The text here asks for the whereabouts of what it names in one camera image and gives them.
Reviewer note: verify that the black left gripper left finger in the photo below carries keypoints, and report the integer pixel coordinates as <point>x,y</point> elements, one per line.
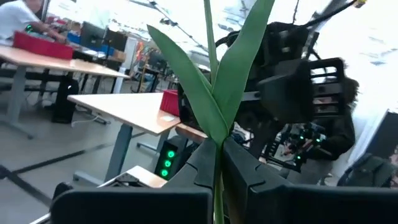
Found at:
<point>140,205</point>

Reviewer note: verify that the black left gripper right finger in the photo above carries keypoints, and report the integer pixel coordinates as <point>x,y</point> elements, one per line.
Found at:
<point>295,205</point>

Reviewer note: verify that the green artificial plant stem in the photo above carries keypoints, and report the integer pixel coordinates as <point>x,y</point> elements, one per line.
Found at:
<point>217,102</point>

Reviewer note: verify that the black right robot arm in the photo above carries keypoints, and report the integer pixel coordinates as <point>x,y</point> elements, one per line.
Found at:
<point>280,40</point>

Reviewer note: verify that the black computer with green lights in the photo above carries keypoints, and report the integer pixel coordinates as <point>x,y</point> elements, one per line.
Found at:
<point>174,146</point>

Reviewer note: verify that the dark grey bag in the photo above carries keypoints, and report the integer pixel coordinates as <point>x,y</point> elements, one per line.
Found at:
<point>370,171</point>

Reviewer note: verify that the wooden table with grey legs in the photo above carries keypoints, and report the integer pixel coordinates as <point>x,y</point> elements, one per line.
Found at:
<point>124,109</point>
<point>46,62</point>

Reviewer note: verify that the red plastic bin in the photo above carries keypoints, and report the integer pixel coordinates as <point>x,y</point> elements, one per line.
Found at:
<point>40,46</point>
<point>169,102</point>

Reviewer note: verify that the black flat panel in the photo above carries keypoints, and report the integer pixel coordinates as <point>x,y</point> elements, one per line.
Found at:
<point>387,137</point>

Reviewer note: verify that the black computer tower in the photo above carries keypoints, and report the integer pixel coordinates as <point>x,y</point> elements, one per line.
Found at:
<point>63,99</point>

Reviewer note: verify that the black computer monitor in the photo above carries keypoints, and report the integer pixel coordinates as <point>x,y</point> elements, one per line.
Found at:
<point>91,35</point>
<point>116,40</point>

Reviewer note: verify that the person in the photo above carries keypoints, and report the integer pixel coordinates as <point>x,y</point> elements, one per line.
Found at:
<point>15,18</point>

